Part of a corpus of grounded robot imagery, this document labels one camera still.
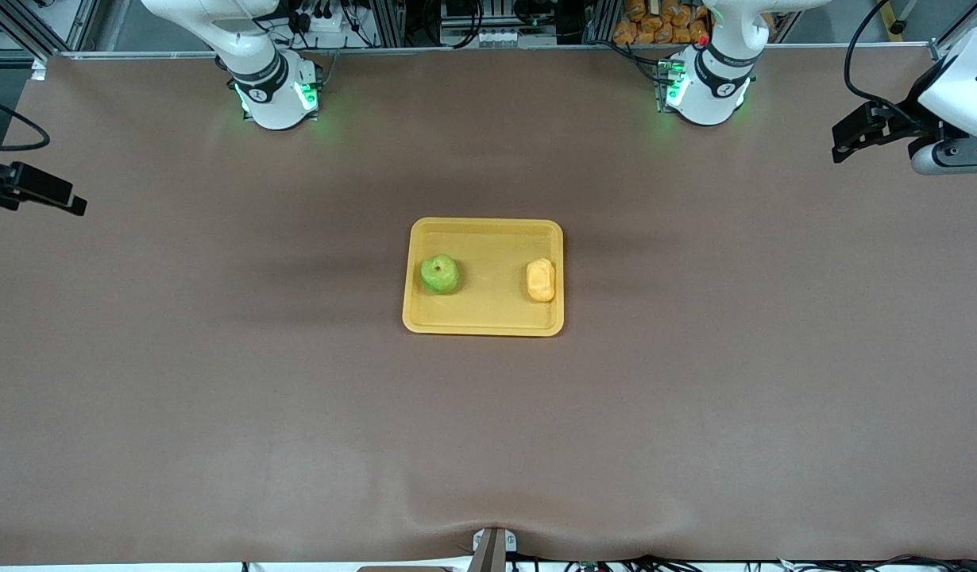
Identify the white terminal block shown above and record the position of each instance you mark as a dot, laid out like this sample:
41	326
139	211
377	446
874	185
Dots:
500	36

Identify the yellow plastic tray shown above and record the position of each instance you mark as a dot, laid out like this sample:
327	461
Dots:
488	310

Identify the silver aluminium frame post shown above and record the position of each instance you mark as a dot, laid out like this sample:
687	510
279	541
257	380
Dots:
393	20
600	20

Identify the orange packaged food pile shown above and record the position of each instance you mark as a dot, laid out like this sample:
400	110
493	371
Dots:
639	24

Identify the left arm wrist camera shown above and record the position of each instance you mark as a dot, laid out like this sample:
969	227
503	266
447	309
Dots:
957	157

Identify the silver table corner bracket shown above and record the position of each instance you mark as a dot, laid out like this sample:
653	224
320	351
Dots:
943	52
37	71

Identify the green apple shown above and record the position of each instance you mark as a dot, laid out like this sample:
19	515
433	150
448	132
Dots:
441	276

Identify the white power strip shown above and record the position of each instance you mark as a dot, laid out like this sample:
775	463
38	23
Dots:
326	22

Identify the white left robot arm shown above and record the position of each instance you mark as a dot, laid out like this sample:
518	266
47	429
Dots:
707	95

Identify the silver table edge rail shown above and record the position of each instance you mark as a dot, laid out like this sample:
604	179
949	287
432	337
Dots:
457	50

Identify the yellow potato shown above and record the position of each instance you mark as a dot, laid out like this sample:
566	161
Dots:
540	280

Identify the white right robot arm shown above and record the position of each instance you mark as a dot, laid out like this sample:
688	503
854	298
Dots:
270	95

